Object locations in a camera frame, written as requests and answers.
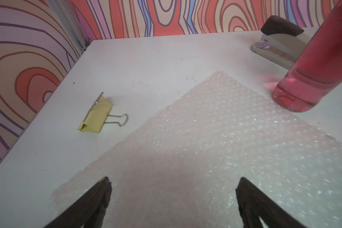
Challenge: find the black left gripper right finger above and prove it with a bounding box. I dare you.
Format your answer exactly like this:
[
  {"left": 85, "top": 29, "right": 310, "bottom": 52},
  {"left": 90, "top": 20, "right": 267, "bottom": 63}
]
[{"left": 236, "top": 177, "right": 305, "bottom": 228}]

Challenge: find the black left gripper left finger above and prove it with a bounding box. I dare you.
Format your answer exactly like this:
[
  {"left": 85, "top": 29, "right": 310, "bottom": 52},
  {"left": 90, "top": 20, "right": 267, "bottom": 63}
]
[{"left": 46, "top": 177, "right": 112, "bottom": 228}]

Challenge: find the clear bubble wrap sheet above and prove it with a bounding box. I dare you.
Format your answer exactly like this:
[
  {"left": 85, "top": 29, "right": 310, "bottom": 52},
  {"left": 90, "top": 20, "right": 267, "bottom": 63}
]
[{"left": 51, "top": 72, "right": 342, "bottom": 228}]

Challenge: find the yellow binder clip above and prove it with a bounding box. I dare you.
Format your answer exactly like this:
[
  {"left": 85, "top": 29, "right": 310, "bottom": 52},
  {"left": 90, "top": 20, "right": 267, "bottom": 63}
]
[{"left": 78, "top": 92, "right": 129, "bottom": 134}]

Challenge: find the pink bottle near stapler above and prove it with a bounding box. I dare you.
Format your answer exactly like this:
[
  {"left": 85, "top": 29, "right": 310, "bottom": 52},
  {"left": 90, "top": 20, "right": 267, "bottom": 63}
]
[{"left": 272, "top": 1, "right": 342, "bottom": 113}]

